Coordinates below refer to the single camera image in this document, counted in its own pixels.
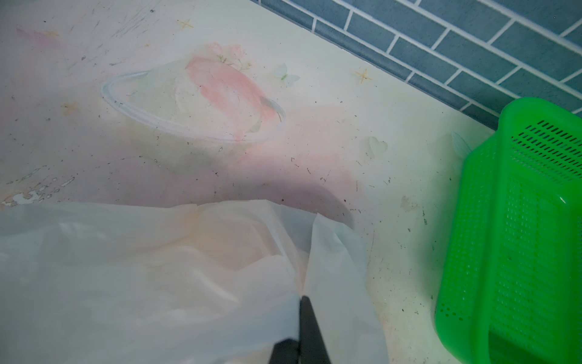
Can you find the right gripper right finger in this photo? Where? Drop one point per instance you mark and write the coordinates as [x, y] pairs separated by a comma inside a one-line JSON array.
[[312, 348]]

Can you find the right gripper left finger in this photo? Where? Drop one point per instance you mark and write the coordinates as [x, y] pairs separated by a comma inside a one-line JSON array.
[[285, 352]]

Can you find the white plastic bag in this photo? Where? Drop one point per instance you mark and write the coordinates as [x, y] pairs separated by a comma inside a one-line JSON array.
[[216, 283]]

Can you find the green plastic basket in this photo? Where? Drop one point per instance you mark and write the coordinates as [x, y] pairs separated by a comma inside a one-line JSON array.
[[511, 285]]

